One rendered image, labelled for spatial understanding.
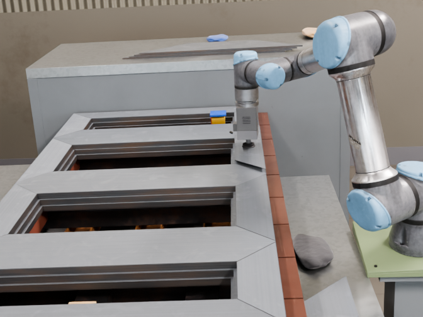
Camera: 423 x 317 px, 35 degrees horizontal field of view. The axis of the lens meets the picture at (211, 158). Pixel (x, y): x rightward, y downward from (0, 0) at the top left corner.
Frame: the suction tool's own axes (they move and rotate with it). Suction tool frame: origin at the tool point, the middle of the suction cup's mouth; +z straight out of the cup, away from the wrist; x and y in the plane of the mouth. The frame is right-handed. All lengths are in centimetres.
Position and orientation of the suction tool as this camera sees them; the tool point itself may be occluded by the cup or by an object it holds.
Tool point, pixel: (248, 150)
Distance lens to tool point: 217.1
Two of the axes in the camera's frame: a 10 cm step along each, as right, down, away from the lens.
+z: 0.5, 9.4, 3.3
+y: -1.3, 3.3, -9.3
